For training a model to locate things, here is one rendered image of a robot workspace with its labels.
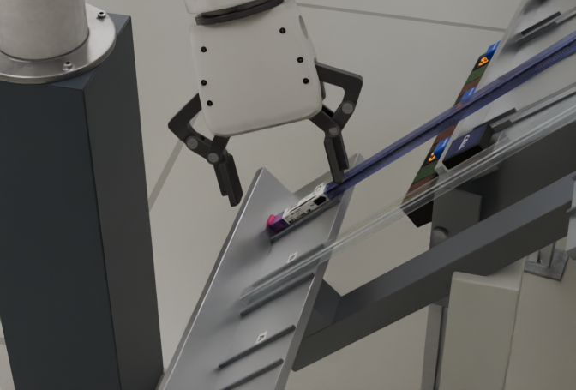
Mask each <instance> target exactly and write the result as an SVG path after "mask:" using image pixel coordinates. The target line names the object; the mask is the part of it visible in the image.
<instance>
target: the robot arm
mask: <svg viewBox="0 0 576 390"><path fill-rule="evenodd" d="M184 2H185V5H186V9H187V11H188V13H190V14H198V15H197V16H196V17H195V20H194V21H192V22H190V24H189V35H190V44H191V51H192V58H193V64H194V69H195V78H196V82H197V86H198V93H197V94H196V95H195V96H194V97H193V98H192V99H191V100H190V101H189V102H188V103H187V104H186V105H185V106H184V107H183V108H182V109H181V110H180V111H179V112H178V113H177V114H176V115H175V116H174V117H173V118H172V119H171V120H170V122H168V128H169V130H170V131H171V132H172V133H173V134H174V135H175V136H176V137H177V138H178V139H179V140H180V141H182V142H183V143H184V144H186V147H187V148H188V149H189V150H191V151H192V152H194V153H197V154H198V155H200V156H202V158H204V159H206V160H207V162H208V163H209V164H210V165H213V168H214V171H215V175H216V178H217V181H218V184H219V189H220V193H221V194H222V196H227V195H228V198H229V202H230V204H231V207H235V206H237V205H238V204H239V203H240V201H241V199H242V197H243V190H242V186H241V184H240V180H239V177H238V174H237V168H236V165H235V162H234V158H233V156H232V155H231V154H230V153H228V152H227V149H225V148H226V146H227V143H228V141H229V140H230V137H231V136H234V135H242V134H246V133H250V132H255V131H258V130H263V129H269V128H273V127H277V126H280V125H285V124H288V123H295V122H299V121H302V120H305V119H308V120H310V121H311V122H312V123H313V124H315V125H316V126H317V127H318V128H320V129H321V130H322V131H324V133H325V138H324V147H325V150H326V154H327V160H328V164H329V166H330V170H331V173H332V177H333V182H334V183H336V184H339V183H343V179H344V170H348V169H349V167H350V166H349V161H348V157H347V154H346V150H345V144H344V141H343V137H342V134H341V131H342V130H343V128H344V127H345V125H346V124H347V122H348V121H349V119H350V118H351V115H352V114H353V112H354V110H355V108H356V105H357V101H358V97H359V94H360V92H361V89H362V86H363V78H362V76H360V75H358V74H354V73H352V72H349V71H346V70H342V69H338V68H335V67H332V66H329V65H326V64H324V63H318V62H317V58H316V55H315V51H314V47H313V45H312V42H311V39H310V36H309V33H308V30H307V28H306V26H305V23H304V20H303V17H302V15H301V13H300V10H299V8H298V6H297V4H296V2H295V0H184ZM199 13H200V14H199ZM116 39H117V35H116V28H115V24H114V22H113V21H112V19H111V18H110V16H108V14H106V12H104V11H103V10H102V9H100V8H98V7H96V6H94V5H92V4H90V3H85V0H0V80H1V81H8V82H13V83H21V84H42V83H50V82H55V81H63V80H67V79H69V78H72V77H75V76H78V75H81V74H83V73H86V72H88V71H89V70H91V69H93V68H95V67H96V66H98V65H99V64H101V63H102V62H103V61H104V60H105V59H106V58H107V57H108V56H109V55H110V54H111V52H112V50H113V48H114V46H115V44H116ZM324 82H326V83H329V84H332V85H334V86H337V87H342V88H343V89H344V91H345V94H344V97H343V100H342V102H341V103H340V105H339V107H338V109H337V110H336V112H333V111H332V110H330V109H329V108H328V107H327V106H325V105H324V104H323V103H322V101H323V100H324V99H325V98H326V91H325V86H324ZM201 109H202V110H203V114H204V118H205V120H206V123H207V126H208V129H209V130H210V132H211V133H212V134H213V135H214V138H213V140H210V139H208V138H206V136H204V135H202V134H200V133H198V132H196V131H195V130H194V128H193V127H192V126H191V125H190V120H191V119H192V118H193V117H194V116H195V115H196V114H197V113H198V112H199V111H200V110H201Z"/></svg>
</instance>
